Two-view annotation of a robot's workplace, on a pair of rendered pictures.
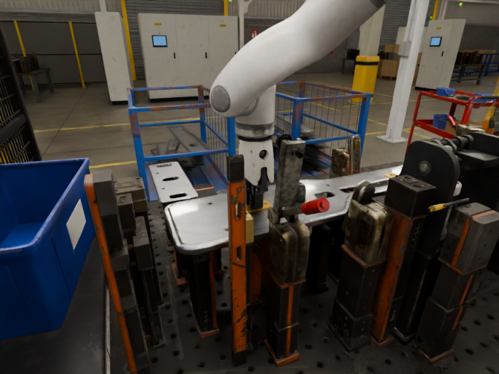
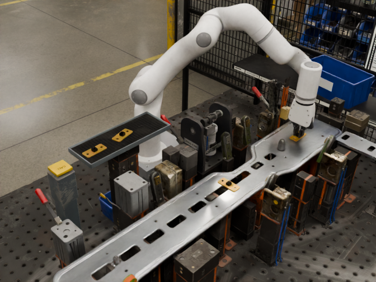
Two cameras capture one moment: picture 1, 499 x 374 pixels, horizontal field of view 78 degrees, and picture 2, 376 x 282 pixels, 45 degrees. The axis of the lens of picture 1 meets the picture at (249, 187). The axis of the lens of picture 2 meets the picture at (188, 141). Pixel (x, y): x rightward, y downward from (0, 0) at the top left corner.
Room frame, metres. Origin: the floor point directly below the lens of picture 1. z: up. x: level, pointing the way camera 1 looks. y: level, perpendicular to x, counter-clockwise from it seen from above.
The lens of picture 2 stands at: (1.99, -1.12, 2.09)
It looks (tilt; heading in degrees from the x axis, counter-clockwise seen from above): 34 degrees down; 156
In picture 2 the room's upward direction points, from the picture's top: 2 degrees clockwise
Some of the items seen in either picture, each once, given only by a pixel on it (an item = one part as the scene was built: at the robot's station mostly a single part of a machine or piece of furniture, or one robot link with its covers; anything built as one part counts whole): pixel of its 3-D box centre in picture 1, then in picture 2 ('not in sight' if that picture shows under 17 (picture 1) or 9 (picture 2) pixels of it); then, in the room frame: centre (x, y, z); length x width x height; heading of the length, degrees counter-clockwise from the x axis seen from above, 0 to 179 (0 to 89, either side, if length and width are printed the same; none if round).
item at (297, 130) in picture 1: (297, 132); not in sight; (3.35, -0.53, 0.47); 1.20 x 0.80 x 0.95; 23
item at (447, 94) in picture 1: (454, 138); not in sight; (3.07, -2.09, 0.49); 0.81 x 0.47 x 0.97; 5
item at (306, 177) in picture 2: not in sight; (301, 204); (0.89, -0.12, 0.84); 0.11 x 0.08 x 0.29; 23
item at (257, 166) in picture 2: (342, 237); (253, 194); (0.76, -0.27, 0.84); 0.12 x 0.05 x 0.29; 23
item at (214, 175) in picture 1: (178, 143); not in sight; (2.92, 0.70, 0.47); 1.20 x 0.80 x 0.95; 20
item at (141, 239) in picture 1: (148, 283); (325, 142); (0.56, 0.24, 0.85); 0.12 x 0.03 x 0.30; 23
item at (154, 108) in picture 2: not in sight; (148, 93); (0.23, -0.55, 1.10); 0.19 x 0.12 x 0.24; 145
